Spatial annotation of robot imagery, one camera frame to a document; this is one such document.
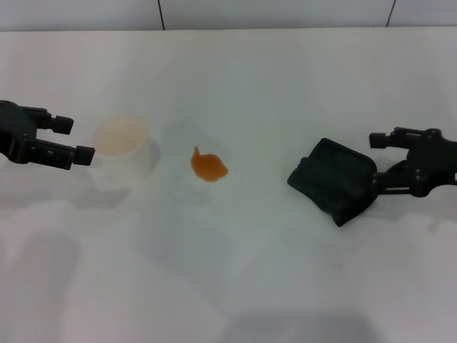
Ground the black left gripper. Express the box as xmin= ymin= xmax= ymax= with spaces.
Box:
xmin=0 ymin=101 xmax=96 ymax=171

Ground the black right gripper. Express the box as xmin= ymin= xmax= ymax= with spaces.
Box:
xmin=369 ymin=126 xmax=457 ymax=197

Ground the white paper cup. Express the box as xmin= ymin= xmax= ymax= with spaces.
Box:
xmin=91 ymin=113 xmax=161 ymax=182

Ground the dark blue rag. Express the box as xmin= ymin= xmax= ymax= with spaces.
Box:
xmin=286 ymin=137 xmax=379 ymax=228

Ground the brown water stain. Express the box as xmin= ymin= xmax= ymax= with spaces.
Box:
xmin=190 ymin=145 xmax=229 ymax=184

